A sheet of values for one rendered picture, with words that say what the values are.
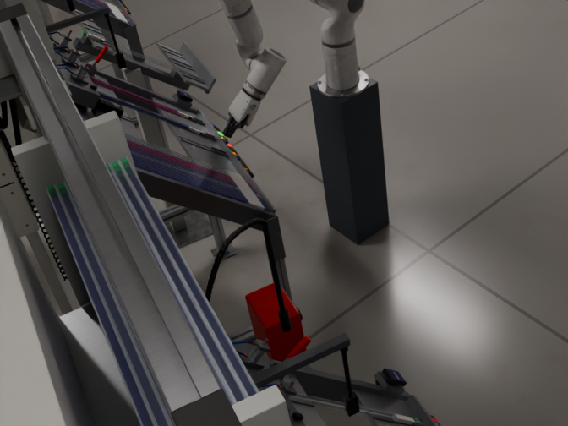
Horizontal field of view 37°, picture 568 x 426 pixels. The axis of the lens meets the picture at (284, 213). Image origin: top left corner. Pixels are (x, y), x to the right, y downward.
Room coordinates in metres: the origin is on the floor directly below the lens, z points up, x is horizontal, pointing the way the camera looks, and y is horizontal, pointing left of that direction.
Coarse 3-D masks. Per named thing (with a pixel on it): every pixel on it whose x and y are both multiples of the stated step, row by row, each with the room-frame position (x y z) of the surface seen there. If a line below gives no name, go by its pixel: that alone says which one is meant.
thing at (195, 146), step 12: (156, 108) 2.44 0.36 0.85; (180, 108) 2.54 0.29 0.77; (180, 120) 2.41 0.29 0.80; (192, 120) 2.46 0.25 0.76; (180, 132) 2.29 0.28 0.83; (192, 132) 2.34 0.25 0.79; (180, 144) 2.21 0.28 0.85; (192, 144) 2.23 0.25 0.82; (204, 144) 2.28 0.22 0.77; (216, 144) 2.34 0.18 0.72; (192, 156) 2.12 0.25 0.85; (204, 156) 2.17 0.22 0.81; (216, 156) 2.22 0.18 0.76; (228, 168) 2.16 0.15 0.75
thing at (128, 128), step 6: (96, 78) 2.43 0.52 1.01; (102, 78) 2.46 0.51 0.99; (96, 84) 2.37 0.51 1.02; (102, 90) 2.34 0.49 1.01; (108, 90) 2.36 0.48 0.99; (114, 96) 2.33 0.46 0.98; (114, 102) 2.28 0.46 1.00; (78, 108) 2.09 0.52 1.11; (84, 108) 2.11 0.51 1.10; (84, 114) 2.06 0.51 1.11; (90, 114) 2.09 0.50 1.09; (126, 114) 2.22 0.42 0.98; (84, 120) 2.02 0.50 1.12; (126, 120) 2.17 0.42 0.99; (126, 126) 2.12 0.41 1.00; (132, 126) 2.14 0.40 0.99; (126, 132) 2.07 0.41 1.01; (132, 132) 2.10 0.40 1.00; (138, 132) 2.12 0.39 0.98
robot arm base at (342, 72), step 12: (324, 48) 2.58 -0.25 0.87; (336, 48) 2.54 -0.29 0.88; (348, 48) 2.55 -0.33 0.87; (324, 60) 2.60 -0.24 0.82; (336, 60) 2.55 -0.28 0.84; (348, 60) 2.55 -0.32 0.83; (336, 72) 2.55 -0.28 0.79; (348, 72) 2.54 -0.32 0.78; (360, 72) 2.64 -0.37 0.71; (324, 84) 2.61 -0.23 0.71; (336, 84) 2.55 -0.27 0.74; (348, 84) 2.54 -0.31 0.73; (360, 84) 2.56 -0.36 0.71; (336, 96) 2.51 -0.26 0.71; (348, 96) 2.51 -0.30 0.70
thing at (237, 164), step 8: (200, 112) 2.54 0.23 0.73; (208, 120) 2.48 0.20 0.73; (208, 128) 2.44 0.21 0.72; (216, 136) 2.38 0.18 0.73; (224, 144) 2.32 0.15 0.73; (232, 152) 2.27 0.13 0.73; (232, 160) 2.23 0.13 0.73; (240, 168) 2.17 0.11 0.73; (248, 176) 2.12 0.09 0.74; (256, 184) 2.07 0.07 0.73; (264, 200) 1.99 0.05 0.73; (272, 208) 1.94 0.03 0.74
